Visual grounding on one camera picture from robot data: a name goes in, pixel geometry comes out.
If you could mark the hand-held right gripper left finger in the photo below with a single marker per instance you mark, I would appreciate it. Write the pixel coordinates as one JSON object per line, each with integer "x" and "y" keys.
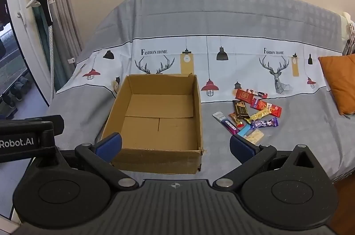
{"x": 109, "y": 145}

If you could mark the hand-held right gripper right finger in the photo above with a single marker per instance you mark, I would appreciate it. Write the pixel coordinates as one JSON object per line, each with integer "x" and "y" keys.
{"x": 241, "y": 149}

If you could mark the white biscuit packet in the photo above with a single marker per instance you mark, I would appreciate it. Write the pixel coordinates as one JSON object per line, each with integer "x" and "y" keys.
{"x": 255, "y": 136}

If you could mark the light blue snack packet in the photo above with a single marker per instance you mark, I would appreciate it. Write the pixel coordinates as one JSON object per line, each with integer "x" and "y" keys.
{"x": 244, "y": 130}

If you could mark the orange brown small packet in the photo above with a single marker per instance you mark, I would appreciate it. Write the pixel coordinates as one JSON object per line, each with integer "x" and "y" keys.
{"x": 235, "y": 119}

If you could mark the white purple stick packet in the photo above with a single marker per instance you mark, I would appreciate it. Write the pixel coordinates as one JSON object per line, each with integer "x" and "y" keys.
{"x": 226, "y": 122}

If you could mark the purple candy wrapper packet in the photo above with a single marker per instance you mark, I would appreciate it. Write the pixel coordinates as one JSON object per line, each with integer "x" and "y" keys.
{"x": 263, "y": 123}

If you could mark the yellow snack packet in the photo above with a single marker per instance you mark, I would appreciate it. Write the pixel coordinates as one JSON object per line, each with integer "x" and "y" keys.
{"x": 259, "y": 115}

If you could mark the dark brown chocolate bar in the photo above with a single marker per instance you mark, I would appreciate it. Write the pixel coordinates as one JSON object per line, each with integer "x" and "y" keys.
{"x": 240, "y": 109}

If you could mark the dark red snack packet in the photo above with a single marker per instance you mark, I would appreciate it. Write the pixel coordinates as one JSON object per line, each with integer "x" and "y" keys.
{"x": 258, "y": 104}

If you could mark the red white snack packet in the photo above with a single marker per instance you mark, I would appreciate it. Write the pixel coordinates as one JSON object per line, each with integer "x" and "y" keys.
{"x": 274, "y": 110}

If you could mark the brown cardboard box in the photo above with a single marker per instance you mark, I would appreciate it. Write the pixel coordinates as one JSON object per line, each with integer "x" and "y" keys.
{"x": 155, "y": 124}

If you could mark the red square snack packet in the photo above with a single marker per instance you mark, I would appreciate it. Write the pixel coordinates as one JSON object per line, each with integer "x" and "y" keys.
{"x": 244, "y": 95}

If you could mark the red black stick packet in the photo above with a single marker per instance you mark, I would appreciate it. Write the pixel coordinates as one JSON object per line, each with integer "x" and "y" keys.
{"x": 259, "y": 93}

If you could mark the dark shoe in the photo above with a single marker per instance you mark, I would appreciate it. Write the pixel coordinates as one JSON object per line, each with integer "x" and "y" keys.
{"x": 8, "y": 102}

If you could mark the grey shoe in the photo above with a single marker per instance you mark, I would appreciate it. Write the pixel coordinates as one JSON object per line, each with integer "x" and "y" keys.
{"x": 22, "y": 86}

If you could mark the garment steamer with hanger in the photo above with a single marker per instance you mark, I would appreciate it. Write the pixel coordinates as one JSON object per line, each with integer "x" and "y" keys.
{"x": 59, "y": 30}

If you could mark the orange pillow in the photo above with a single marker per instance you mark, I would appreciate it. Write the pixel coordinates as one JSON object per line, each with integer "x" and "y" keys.
{"x": 339, "y": 79}

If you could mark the grey printed bedsheet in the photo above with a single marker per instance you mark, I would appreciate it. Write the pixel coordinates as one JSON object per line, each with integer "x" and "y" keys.
{"x": 222, "y": 16}

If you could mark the black garment steamer head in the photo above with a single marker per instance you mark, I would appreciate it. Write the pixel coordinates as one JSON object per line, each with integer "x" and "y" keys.
{"x": 41, "y": 2}

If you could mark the white window frame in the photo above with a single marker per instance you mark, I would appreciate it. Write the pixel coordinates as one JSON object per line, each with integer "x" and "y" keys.
{"x": 19, "y": 38}

